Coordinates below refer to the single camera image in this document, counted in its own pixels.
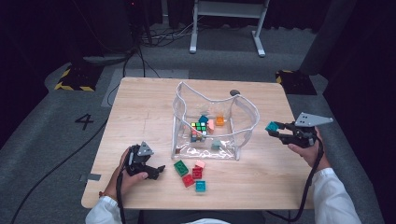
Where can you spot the dark blue toy brick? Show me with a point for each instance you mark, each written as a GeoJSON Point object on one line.
{"type": "Point", "coordinates": [204, 119]}

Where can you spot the person's white shirt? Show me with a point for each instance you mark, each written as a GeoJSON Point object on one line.
{"type": "Point", "coordinates": [207, 221]}

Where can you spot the green toy brick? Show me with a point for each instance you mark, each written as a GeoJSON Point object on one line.
{"type": "Point", "coordinates": [181, 168]}

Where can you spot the person's right hand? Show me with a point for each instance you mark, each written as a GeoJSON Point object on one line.
{"type": "Point", "coordinates": [314, 155]}

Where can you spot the grey flat stand base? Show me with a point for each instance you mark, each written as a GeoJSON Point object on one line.
{"type": "Point", "coordinates": [106, 59]}

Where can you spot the person's left hand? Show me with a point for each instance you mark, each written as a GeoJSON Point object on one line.
{"type": "Point", "coordinates": [123, 185]}

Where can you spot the teal toy brick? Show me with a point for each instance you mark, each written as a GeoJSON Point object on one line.
{"type": "Point", "coordinates": [216, 144]}
{"type": "Point", "coordinates": [200, 186]}
{"type": "Point", "coordinates": [272, 126]}

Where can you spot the black yellow-striped floor base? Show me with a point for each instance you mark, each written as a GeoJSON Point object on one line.
{"type": "Point", "coordinates": [295, 82]}
{"type": "Point", "coordinates": [77, 79]}

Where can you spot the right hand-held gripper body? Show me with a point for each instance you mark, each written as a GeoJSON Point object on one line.
{"type": "Point", "coordinates": [303, 137]}

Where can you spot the black equipment with red light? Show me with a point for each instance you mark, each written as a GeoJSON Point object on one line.
{"type": "Point", "coordinates": [124, 28]}

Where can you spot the pink toy brick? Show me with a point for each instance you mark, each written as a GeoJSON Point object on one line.
{"type": "Point", "coordinates": [211, 126]}
{"type": "Point", "coordinates": [200, 164]}

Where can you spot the orange toy brick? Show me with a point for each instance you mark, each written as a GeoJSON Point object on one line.
{"type": "Point", "coordinates": [220, 121]}

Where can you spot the white metal stand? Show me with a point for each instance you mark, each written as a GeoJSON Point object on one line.
{"type": "Point", "coordinates": [229, 9]}

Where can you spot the grey pillar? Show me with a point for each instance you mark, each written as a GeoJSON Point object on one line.
{"type": "Point", "coordinates": [327, 37]}

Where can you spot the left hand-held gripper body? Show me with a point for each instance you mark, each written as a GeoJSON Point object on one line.
{"type": "Point", "coordinates": [137, 160]}

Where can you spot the colourful puzzle cube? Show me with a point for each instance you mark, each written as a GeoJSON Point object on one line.
{"type": "Point", "coordinates": [198, 132]}

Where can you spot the clear plastic bag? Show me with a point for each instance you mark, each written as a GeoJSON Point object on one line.
{"type": "Point", "coordinates": [199, 152]}

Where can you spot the red toy brick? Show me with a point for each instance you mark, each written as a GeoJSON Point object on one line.
{"type": "Point", "coordinates": [188, 180]}
{"type": "Point", "coordinates": [197, 173]}

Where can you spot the grey tape strip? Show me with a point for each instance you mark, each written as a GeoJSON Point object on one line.
{"type": "Point", "coordinates": [90, 177]}

